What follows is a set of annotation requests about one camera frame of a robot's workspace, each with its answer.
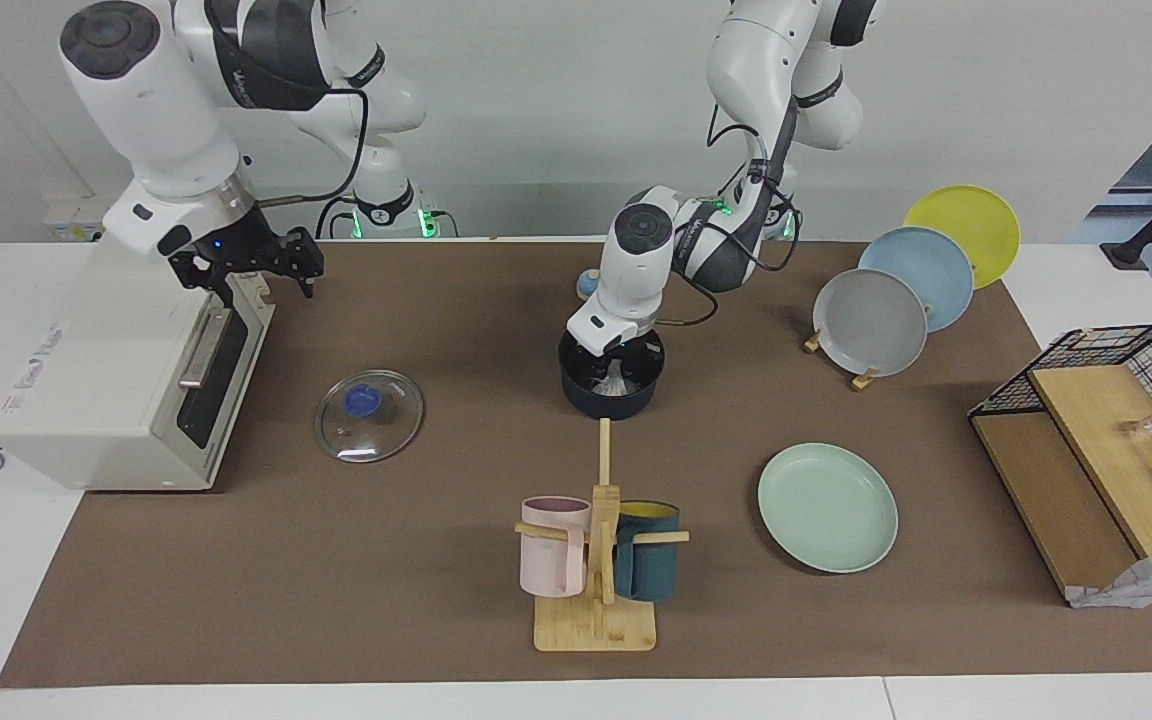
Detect glass lid with blue knob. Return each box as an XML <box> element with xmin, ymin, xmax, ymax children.
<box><xmin>314</xmin><ymin>369</ymin><xmax>426</xmax><ymax>464</ymax></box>

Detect wooden plate rack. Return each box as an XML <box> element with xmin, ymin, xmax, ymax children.
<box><xmin>802</xmin><ymin>318</ymin><xmax>882</xmax><ymax>393</ymax></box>

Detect grey plate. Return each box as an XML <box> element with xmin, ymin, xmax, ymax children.
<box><xmin>813</xmin><ymin>268</ymin><xmax>929</xmax><ymax>378</ymax></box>

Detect mint green plate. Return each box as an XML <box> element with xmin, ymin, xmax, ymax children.
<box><xmin>757</xmin><ymin>442</ymin><xmax>899</xmax><ymax>575</ymax></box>

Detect light blue plate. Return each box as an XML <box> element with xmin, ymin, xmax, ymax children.
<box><xmin>857</xmin><ymin>227</ymin><xmax>975</xmax><ymax>333</ymax></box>

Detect yellow plate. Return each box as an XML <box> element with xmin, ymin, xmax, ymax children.
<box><xmin>902</xmin><ymin>184</ymin><xmax>1022</xmax><ymax>291</ymax></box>

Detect dark blue saucepan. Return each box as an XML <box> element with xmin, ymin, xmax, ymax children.
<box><xmin>558</xmin><ymin>328</ymin><xmax>667</xmax><ymax>421</ymax></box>

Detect white toaster oven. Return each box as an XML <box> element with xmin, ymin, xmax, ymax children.
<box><xmin>0</xmin><ymin>230</ymin><xmax>277</xmax><ymax>493</ymax></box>

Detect white box with yellow label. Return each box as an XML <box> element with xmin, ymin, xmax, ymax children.
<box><xmin>41</xmin><ymin>195</ymin><xmax>117</xmax><ymax>243</ymax></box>

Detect dark teal mug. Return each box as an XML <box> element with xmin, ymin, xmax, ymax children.
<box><xmin>613</xmin><ymin>500</ymin><xmax>682</xmax><ymax>603</ymax></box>

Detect pink mug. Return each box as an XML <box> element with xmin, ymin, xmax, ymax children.
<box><xmin>519</xmin><ymin>496</ymin><xmax>592</xmax><ymax>599</ymax></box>

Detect wooden mug stand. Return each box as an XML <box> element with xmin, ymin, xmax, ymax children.
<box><xmin>514</xmin><ymin>417</ymin><xmax>691</xmax><ymax>653</ymax></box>

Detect brown table mat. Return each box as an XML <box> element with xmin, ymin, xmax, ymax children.
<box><xmin>0</xmin><ymin>238</ymin><xmax>1152</xmax><ymax>691</ymax></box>

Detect brown wooden board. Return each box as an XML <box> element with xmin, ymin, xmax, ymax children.
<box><xmin>971</xmin><ymin>410</ymin><xmax>1142</xmax><ymax>601</ymax></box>

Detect light wooden board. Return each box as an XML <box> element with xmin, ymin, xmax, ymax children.
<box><xmin>1026</xmin><ymin>364</ymin><xmax>1152</xmax><ymax>559</ymax></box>

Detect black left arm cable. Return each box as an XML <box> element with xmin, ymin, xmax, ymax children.
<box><xmin>656</xmin><ymin>120</ymin><xmax>799</xmax><ymax>328</ymax></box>

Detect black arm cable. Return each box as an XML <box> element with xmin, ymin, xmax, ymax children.
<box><xmin>656</xmin><ymin>120</ymin><xmax>799</xmax><ymax>328</ymax></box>
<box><xmin>251</xmin><ymin>85</ymin><xmax>370</xmax><ymax>209</ymax></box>

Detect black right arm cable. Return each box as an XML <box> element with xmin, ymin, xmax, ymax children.
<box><xmin>251</xmin><ymin>85</ymin><xmax>370</xmax><ymax>209</ymax></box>

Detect black wire basket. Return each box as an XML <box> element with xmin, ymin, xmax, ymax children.
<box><xmin>968</xmin><ymin>322</ymin><xmax>1152</xmax><ymax>461</ymax></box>

